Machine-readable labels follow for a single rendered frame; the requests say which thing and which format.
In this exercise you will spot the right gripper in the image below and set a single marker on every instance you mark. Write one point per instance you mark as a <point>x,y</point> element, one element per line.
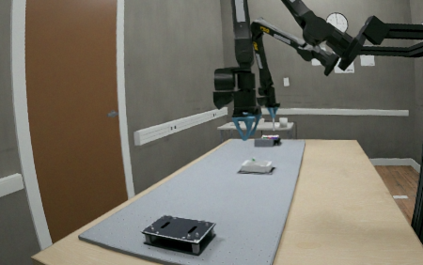
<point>272,107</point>

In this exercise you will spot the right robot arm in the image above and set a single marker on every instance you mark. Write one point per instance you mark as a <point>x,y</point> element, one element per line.
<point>307,52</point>

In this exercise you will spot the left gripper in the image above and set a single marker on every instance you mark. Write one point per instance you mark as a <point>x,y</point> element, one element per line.
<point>251,110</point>

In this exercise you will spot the white grid rack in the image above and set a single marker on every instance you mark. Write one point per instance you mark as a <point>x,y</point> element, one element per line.
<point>256,167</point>

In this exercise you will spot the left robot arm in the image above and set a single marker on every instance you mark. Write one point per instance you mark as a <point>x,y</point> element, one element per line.
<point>314,29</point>

